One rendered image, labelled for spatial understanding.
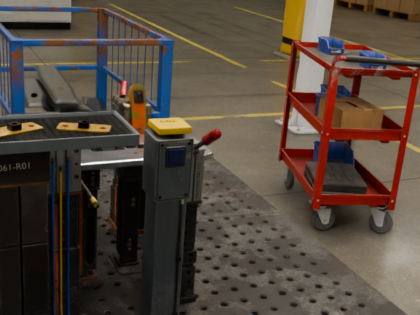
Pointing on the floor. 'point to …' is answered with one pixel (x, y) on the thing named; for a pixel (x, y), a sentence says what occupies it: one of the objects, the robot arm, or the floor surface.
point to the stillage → (50, 85)
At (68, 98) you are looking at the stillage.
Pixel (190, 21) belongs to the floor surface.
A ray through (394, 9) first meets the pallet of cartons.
